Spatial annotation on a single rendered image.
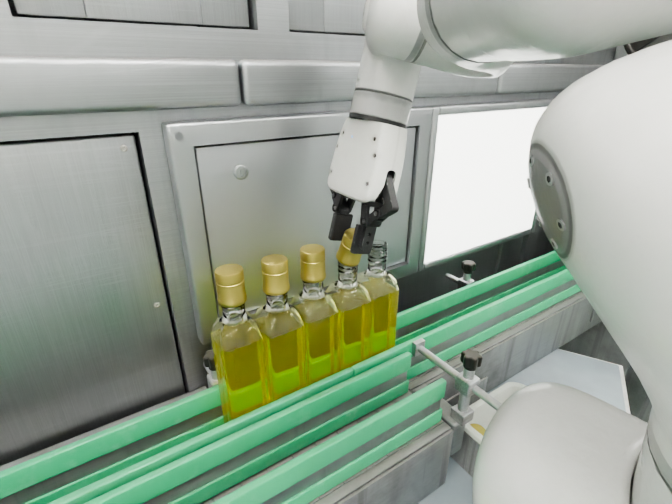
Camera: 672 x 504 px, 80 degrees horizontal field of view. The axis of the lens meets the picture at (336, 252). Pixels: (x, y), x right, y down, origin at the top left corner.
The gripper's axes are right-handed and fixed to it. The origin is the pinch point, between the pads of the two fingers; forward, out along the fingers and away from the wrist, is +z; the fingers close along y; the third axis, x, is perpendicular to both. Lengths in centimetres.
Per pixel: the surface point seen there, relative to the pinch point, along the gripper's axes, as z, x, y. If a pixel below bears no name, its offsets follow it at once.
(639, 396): 41, 110, 14
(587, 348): 35, 108, -2
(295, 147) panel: -9.3, -3.6, -13.6
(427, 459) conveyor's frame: 30.3, 12.6, 14.4
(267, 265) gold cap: 4.5, -12.1, 0.3
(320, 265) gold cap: 4.4, -4.5, 0.7
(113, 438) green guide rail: 29.8, -27.0, -3.9
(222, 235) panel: 5.2, -13.1, -13.5
